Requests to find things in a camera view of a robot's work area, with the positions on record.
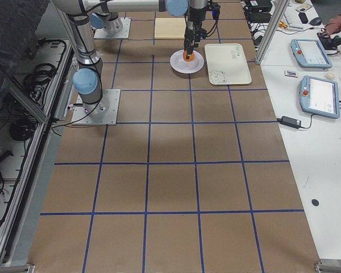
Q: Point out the wooden cutting board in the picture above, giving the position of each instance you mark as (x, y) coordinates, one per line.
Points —
(169, 28)

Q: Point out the cream bear tray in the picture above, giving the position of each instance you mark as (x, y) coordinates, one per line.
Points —
(227, 64)

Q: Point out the computer mouse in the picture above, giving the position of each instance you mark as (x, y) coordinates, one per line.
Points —
(316, 21)

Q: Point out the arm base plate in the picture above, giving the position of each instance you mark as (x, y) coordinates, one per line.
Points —
(114, 29)
(103, 113)

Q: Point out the black power adapter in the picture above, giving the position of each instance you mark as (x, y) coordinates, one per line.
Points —
(289, 122)

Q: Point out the lower teach pendant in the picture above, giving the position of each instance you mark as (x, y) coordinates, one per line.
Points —
(319, 96)

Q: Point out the white keyboard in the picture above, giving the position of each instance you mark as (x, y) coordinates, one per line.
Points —
(292, 18)

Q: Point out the black power brick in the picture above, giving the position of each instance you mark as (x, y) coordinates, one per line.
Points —
(259, 17)

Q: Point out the small printed card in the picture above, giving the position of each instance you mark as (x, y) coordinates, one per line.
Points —
(288, 73)

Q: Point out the upper teach pendant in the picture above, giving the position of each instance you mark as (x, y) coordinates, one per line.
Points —
(310, 54)

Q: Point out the teach pendant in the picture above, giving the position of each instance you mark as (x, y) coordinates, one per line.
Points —
(319, 96)
(310, 54)

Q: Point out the yellow brass tool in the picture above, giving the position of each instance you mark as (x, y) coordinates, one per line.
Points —
(282, 25)

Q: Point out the white round plate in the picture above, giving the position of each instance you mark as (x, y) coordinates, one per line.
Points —
(193, 65)

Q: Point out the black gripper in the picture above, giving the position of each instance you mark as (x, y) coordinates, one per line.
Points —
(194, 16)

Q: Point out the black round cap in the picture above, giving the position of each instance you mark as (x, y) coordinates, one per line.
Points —
(315, 202)

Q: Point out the aluminium frame post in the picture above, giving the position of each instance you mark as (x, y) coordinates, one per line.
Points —
(276, 17)

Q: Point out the orange fruit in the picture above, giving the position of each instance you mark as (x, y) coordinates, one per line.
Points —
(188, 57)

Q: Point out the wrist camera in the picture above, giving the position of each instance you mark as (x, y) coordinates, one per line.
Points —
(215, 9)

